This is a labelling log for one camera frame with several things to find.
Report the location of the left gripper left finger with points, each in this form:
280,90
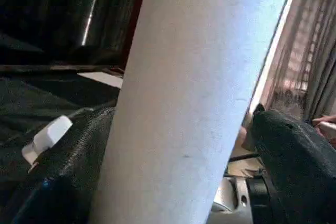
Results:
73,161

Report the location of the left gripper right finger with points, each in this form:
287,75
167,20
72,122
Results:
296,169

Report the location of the white plastic table leg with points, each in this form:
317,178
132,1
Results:
183,90

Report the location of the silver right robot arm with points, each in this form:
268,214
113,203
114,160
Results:
231,195

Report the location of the black work surface mat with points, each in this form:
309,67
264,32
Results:
26,98

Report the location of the white flat board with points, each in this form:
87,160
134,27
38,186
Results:
105,78

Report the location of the sheer window curtain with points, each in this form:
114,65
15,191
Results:
302,51

